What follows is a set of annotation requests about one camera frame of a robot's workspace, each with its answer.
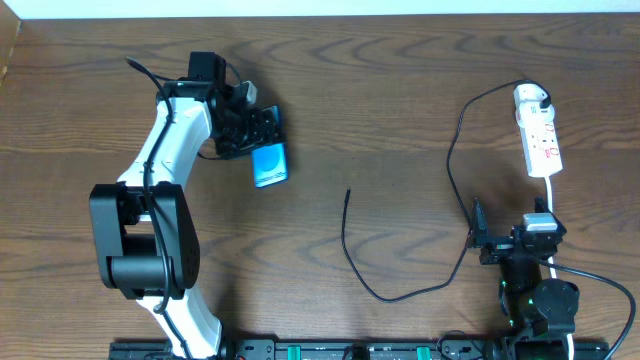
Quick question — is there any blue Galaxy smartphone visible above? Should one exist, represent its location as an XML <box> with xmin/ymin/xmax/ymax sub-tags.
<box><xmin>251</xmin><ymin>105</ymin><xmax>288</xmax><ymax>188</ymax></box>

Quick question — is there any black charger cable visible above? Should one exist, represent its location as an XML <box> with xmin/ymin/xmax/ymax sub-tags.
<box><xmin>341</xmin><ymin>78</ymin><xmax>553</xmax><ymax>304</ymax></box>

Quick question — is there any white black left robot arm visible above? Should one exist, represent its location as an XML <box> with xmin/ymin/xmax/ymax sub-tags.
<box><xmin>89</xmin><ymin>52</ymin><xmax>289</xmax><ymax>359</ymax></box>

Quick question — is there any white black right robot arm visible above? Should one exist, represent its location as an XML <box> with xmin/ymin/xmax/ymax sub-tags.
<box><xmin>467</xmin><ymin>197</ymin><xmax>580</xmax><ymax>359</ymax></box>

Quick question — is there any white power strip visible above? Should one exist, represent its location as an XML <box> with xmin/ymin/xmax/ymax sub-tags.
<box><xmin>513</xmin><ymin>83</ymin><xmax>563</xmax><ymax>178</ymax></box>

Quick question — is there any brown wooden side panel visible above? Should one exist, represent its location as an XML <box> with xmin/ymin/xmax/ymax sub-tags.
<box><xmin>0</xmin><ymin>0</ymin><xmax>22</xmax><ymax>81</ymax></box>

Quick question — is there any white power strip cord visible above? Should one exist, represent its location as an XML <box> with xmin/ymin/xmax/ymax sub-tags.
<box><xmin>543</xmin><ymin>174</ymin><xmax>576</xmax><ymax>360</ymax></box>

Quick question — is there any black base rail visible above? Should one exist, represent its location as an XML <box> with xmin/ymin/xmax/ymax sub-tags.
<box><xmin>107</xmin><ymin>337</ymin><xmax>609</xmax><ymax>360</ymax></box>

